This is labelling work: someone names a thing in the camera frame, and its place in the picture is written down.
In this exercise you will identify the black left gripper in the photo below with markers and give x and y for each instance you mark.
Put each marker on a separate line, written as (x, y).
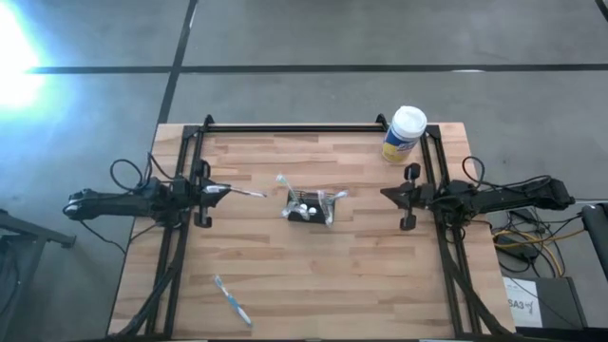
(202, 202)

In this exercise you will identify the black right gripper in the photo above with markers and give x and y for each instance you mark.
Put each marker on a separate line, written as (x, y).
(420, 197)

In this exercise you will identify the purple white toothbrush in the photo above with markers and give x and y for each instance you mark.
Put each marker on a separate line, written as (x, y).
(247, 192)

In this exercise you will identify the teal mouthwash bottle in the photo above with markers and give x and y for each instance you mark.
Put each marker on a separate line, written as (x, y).
(312, 210)
(303, 207)

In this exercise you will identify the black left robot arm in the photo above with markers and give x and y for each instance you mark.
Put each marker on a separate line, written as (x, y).
(119, 204)

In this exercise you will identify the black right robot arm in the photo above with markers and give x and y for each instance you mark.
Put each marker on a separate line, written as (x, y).
(513, 197)

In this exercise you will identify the yellow blue wipes canister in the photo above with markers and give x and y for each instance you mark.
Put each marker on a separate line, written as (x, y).
(404, 123)

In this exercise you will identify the black power brick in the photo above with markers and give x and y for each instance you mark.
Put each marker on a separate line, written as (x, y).
(515, 249)

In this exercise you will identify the white paper label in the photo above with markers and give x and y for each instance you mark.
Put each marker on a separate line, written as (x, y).
(520, 304)

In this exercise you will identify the black computer case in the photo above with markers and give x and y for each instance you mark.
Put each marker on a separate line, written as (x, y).
(560, 304)

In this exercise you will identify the dark metal stand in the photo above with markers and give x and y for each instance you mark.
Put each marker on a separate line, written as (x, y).
(28, 230)

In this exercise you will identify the black curved furniture part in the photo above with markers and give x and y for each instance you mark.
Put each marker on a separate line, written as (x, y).
(597, 237)

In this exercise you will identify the black aluminium rig frame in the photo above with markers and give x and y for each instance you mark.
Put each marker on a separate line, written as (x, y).
(309, 128)

